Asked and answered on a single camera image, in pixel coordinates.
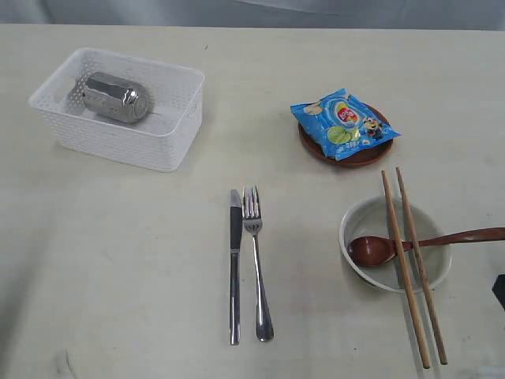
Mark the white perforated plastic basket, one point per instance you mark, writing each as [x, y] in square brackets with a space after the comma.
[158, 142]

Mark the brown wooden spoon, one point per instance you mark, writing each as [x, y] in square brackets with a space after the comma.
[373, 251]

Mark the white ceramic bowl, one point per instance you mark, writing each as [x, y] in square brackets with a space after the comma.
[369, 218]

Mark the silver table knife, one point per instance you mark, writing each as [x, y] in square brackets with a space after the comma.
[235, 245]

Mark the wooden chopstick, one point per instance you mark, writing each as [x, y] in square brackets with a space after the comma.
[422, 271]
[408, 287]

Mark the silver metal fork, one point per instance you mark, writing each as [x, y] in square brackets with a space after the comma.
[253, 223]

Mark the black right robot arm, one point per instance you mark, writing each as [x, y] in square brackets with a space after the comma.
[498, 289]

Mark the brown wooden plate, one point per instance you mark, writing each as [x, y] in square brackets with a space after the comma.
[360, 159]

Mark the blue chips bag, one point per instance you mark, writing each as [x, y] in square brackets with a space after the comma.
[342, 125]

